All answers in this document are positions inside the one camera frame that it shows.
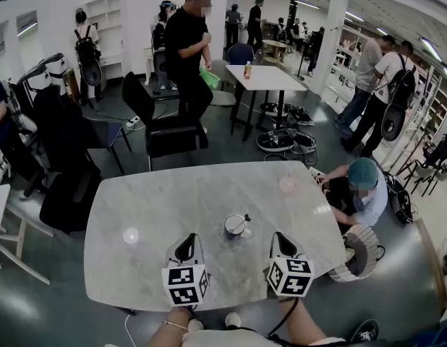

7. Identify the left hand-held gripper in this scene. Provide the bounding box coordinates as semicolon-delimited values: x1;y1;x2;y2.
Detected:
161;233;212;307

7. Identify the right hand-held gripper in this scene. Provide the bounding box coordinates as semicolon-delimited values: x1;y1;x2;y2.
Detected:
265;231;315;299

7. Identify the blue white mug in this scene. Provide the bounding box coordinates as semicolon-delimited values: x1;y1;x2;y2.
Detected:
223;214;253;241

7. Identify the small metal spoon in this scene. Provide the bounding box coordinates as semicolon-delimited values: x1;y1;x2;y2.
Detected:
231;213;252;233

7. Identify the person's left forearm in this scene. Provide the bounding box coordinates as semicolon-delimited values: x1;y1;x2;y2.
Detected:
146;305;195;347

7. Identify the person's right forearm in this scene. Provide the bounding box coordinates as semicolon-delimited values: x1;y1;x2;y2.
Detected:
279;297;328;343

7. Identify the person's white right shoe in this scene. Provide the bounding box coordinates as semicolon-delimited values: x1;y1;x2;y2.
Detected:
224;311;243;329

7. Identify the woven basket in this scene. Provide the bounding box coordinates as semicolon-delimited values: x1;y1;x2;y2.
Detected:
327;223;381;284

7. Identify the person's light shirt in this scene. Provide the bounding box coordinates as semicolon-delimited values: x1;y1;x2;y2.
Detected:
180;329;346;347

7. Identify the teal hair net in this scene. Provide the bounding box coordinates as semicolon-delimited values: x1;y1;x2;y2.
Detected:
346;157;380;190

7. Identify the black mesh armchair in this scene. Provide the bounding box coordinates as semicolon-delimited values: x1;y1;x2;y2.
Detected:
121;71;210;172

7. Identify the black high-back office chair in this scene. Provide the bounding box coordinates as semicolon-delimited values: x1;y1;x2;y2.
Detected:
33;84;103;235

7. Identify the blue seat chair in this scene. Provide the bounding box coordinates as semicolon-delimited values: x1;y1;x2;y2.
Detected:
85;120;133;176

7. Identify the grey armchair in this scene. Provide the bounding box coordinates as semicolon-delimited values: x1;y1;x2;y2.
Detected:
208;59;239;108

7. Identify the grey chair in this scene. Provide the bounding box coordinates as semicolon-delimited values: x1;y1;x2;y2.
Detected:
410;159;447;197

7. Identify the white square table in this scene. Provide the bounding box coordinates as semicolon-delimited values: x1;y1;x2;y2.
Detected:
224;64;308;143

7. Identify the green plastic bag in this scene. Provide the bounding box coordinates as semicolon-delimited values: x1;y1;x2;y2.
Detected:
198;66;221;93

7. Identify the blue printed box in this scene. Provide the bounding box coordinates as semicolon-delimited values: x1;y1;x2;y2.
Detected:
420;322;447;347

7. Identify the black stand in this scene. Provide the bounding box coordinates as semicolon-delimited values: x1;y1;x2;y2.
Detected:
294;40;307;82

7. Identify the white console desk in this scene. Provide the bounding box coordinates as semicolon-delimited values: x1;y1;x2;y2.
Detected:
142;46;156;87

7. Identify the dark blue chair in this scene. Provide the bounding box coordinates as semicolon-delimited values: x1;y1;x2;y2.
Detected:
227;42;255;66

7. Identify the brown wooden crate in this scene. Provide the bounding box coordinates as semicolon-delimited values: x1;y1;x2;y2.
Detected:
64;67;82;105

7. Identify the round wooden table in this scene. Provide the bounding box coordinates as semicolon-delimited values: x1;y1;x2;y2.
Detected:
260;38;289;65

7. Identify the white shelving rack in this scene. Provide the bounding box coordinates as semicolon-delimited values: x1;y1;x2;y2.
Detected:
333;27;362;97

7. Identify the white black equipment pack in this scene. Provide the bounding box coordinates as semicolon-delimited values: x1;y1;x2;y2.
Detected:
17;51;68;95

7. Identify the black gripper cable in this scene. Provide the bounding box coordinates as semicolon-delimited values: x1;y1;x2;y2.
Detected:
267;297;301;340

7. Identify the thin wrist bracelet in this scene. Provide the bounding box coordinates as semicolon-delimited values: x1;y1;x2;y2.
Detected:
161;319;191;331

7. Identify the black backpack with cables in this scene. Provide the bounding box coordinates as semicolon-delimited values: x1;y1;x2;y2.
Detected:
383;171;415;226

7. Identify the white wall shelf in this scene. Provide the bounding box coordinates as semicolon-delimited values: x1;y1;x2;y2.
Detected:
81;0;126;80

